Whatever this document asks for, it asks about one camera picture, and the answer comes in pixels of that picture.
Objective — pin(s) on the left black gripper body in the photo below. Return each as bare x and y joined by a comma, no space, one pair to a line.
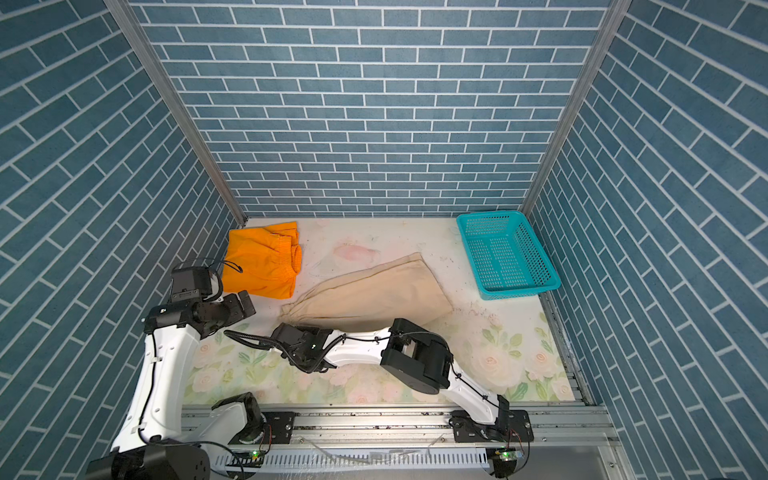
228,310

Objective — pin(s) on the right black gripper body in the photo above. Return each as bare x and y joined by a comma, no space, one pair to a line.
298,361

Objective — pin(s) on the orange shorts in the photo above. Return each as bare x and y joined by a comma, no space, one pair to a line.
269,257

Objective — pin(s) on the beige shorts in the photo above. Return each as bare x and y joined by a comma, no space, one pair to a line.
373,298

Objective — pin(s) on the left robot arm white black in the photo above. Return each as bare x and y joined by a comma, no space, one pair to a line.
151,444

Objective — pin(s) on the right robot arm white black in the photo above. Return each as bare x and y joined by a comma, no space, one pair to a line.
418,358

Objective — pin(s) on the teal plastic basket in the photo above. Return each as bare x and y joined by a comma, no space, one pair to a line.
505,256

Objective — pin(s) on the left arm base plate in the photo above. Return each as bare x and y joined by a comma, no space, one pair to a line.
268,428

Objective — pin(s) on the white vented cable duct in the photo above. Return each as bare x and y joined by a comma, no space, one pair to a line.
341,460

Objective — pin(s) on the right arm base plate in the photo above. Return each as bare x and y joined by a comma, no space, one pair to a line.
466,430

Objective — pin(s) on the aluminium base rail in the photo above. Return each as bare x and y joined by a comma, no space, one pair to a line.
578,429

